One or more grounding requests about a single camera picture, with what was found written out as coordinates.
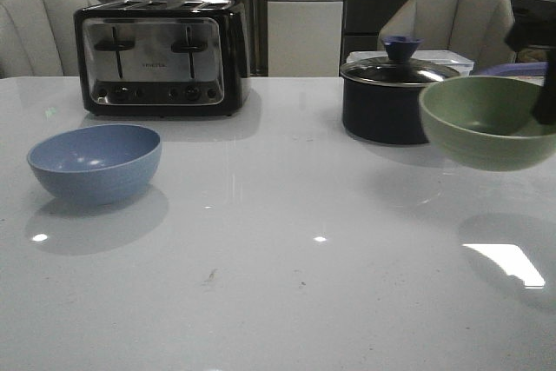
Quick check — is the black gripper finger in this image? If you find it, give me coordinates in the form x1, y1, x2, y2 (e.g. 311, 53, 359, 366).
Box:
532, 50, 556, 125

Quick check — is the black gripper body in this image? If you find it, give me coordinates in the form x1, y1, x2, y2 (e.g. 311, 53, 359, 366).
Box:
506, 0, 555, 50

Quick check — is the green bowl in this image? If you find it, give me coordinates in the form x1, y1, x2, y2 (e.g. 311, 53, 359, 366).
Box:
419, 76, 555, 171

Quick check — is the blue bowl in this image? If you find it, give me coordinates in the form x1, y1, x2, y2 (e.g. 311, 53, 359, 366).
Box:
27, 123, 162, 206

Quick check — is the beige chair right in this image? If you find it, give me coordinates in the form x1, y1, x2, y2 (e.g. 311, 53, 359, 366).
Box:
377, 0, 516, 71

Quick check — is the beige chair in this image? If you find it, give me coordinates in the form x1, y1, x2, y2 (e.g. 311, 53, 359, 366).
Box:
377, 0, 516, 71
1, 0, 99, 78

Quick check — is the clear plastic container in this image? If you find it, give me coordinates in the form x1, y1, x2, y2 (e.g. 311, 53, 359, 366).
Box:
346, 50, 474, 76

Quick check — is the glass pot lid blue knob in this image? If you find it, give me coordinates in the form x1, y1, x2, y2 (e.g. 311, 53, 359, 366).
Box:
340, 36, 460, 87

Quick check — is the dark blue saucepan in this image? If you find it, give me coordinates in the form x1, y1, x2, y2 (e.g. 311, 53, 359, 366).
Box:
341, 62, 549, 146

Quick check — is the white cabinet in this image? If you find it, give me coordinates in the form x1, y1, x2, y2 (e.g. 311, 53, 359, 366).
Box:
268, 0, 343, 77

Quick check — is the black and silver toaster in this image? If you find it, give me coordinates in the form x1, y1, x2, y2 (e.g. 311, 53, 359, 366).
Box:
74, 0, 250, 116

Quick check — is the beige chair left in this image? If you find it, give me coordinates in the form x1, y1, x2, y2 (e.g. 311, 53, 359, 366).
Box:
1, 0, 99, 78

